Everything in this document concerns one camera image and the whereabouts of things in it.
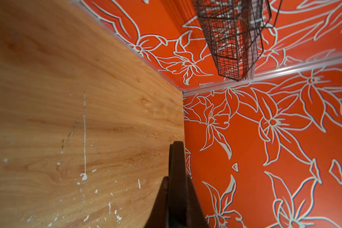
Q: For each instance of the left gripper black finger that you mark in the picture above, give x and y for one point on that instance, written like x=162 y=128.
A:
x=176 y=204

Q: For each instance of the black wire wall basket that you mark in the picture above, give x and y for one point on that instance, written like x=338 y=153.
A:
x=233 y=33

